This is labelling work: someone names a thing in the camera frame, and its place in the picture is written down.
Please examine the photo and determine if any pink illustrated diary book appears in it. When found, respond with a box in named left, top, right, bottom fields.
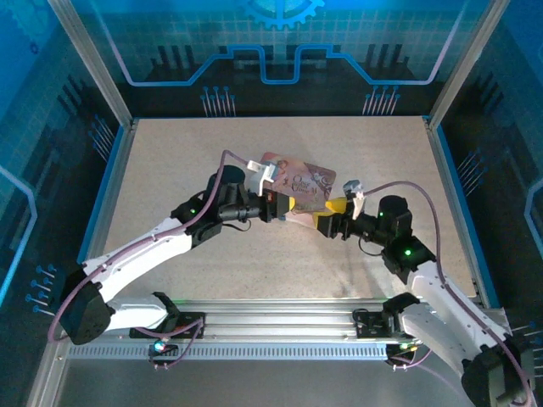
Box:
left=258, top=151, right=339, bottom=230

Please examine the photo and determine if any small lit connector board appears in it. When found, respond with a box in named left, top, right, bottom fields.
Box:
left=385, top=342, right=421, bottom=361
left=148, top=341, right=179, bottom=357

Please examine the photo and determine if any aluminium table side rail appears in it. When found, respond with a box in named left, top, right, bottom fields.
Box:
left=423, top=114, right=500, bottom=309
left=76, top=118, right=141, bottom=266

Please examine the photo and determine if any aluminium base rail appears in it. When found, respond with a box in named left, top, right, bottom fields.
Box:
left=67, top=298, right=510, bottom=361

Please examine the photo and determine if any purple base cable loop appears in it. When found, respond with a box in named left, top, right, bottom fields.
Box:
left=135, top=316, right=207, bottom=371
left=389, top=347, right=434, bottom=369

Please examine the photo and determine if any grey metal base plate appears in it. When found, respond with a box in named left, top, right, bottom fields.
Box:
left=53, top=359, right=467, bottom=407

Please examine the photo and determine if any aluminium frame post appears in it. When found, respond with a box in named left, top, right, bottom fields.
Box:
left=428, top=0, right=512, bottom=125
left=47, top=0, right=133, bottom=128

